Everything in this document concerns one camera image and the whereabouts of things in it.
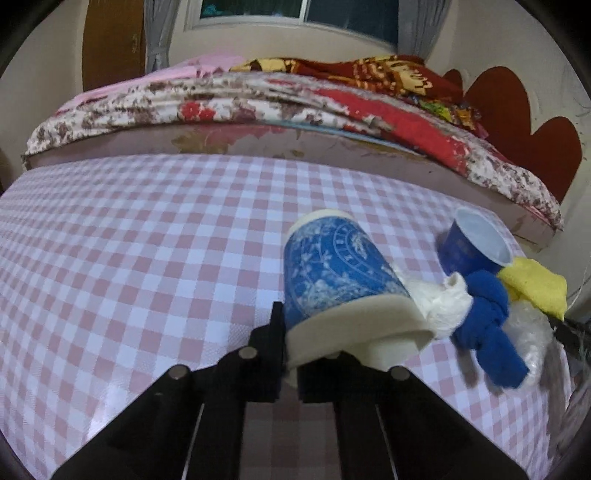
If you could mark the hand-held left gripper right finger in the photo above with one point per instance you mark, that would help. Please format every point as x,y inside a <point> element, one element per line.
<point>323,383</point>

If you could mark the blue knotted cloth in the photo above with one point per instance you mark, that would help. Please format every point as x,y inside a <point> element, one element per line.
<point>489,323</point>

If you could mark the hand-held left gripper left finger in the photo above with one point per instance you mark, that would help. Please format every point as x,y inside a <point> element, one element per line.
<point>268,364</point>

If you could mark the yellow cloth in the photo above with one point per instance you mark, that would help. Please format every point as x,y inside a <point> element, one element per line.
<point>535,286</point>

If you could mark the clear plastic bag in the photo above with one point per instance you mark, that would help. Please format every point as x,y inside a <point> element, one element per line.
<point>531,341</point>

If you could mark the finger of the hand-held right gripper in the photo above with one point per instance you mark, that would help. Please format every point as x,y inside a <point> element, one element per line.
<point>575,339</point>

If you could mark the white framed window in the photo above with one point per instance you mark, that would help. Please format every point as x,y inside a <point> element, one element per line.
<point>351,18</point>

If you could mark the table with checkered tablecloth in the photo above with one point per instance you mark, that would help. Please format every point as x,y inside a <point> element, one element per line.
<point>138,254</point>

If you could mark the plain blue paper cup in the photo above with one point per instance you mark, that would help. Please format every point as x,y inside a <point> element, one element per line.
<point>461,254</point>

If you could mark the cream knotted cloth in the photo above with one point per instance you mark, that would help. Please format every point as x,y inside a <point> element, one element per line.
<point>443,304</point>

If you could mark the narrow grey curtain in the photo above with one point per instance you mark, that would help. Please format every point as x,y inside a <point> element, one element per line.
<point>425,27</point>

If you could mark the brown wooden door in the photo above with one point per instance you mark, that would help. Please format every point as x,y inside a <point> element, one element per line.
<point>111,46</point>

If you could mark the pink sheet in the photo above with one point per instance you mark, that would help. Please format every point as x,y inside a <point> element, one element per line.
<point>184,69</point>

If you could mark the floral quilt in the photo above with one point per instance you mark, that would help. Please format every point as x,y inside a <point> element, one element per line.
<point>231,101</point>

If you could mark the grey curtain beside door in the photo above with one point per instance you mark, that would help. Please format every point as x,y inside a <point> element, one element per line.
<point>157,41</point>

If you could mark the blue white patterned paper cup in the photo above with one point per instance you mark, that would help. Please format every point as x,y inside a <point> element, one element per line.
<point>332,272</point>

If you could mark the red patterned blanket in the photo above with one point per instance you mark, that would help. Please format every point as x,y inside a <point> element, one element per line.
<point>392,74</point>

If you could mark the red scalloped headboard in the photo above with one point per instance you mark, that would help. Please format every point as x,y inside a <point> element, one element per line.
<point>503,106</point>

